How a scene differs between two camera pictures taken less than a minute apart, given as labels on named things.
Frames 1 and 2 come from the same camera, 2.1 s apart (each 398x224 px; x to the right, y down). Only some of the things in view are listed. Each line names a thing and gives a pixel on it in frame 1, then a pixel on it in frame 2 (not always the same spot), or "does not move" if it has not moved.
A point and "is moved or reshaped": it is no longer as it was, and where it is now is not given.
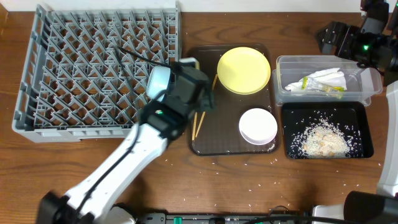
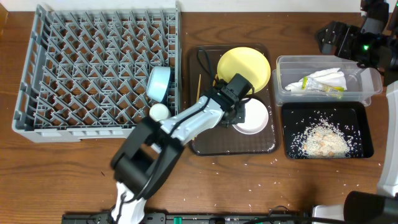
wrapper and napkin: (329, 81) does not move
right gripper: (351, 33) does not move
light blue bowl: (158, 81) does not move
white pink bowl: (258, 126) is moved or reshaped
